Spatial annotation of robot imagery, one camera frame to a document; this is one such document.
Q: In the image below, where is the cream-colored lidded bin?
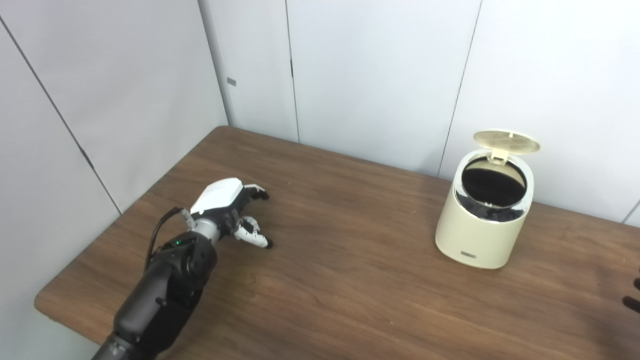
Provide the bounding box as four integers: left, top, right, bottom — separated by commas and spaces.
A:
435, 130, 541, 270

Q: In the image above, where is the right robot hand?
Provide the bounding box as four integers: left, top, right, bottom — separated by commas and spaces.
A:
622, 277, 640, 313

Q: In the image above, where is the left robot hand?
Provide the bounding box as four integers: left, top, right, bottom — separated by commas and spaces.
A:
190, 178, 274, 249

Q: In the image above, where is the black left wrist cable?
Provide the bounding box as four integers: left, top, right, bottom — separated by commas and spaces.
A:
144, 206, 193, 273

